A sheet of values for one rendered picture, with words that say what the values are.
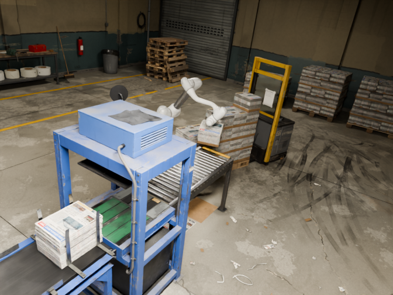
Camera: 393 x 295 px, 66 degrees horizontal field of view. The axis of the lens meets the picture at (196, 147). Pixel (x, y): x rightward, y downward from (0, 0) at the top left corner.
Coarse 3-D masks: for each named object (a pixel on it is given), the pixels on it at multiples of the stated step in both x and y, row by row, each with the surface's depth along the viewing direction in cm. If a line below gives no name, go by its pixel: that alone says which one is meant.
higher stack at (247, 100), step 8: (240, 96) 509; (248, 96) 507; (256, 96) 513; (240, 104) 512; (248, 104) 499; (256, 104) 507; (248, 112) 503; (256, 112) 514; (248, 120) 510; (256, 120) 523; (248, 128) 519; (248, 144) 537; (240, 152) 533; (248, 152) 548; (248, 160) 557
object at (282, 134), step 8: (264, 120) 564; (272, 120) 563; (288, 120) 575; (256, 128) 584; (264, 128) 568; (280, 128) 550; (288, 128) 567; (264, 136) 572; (280, 136) 564; (288, 136) 579; (264, 144) 575; (280, 144) 572; (288, 144) 590; (272, 152) 567; (280, 152) 586; (272, 160) 580
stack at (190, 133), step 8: (176, 128) 469; (184, 128) 470; (192, 128) 474; (232, 128) 494; (240, 128) 507; (184, 136) 454; (192, 136) 446; (224, 136) 490; (232, 136) 502; (200, 144) 463; (224, 144) 497; (232, 144) 511; (240, 144) 524; (208, 152) 481; (232, 152) 519; (232, 168) 537
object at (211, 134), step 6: (204, 126) 395; (210, 126) 396; (216, 126) 397; (222, 126) 398; (198, 132) 393; (204, 132) 390; (210, 132) 388; (216, 132) 388; (198, 138) 400; (204, 138) 398; (210, 138) 395; (216, 138) 393; (216, 144) 399
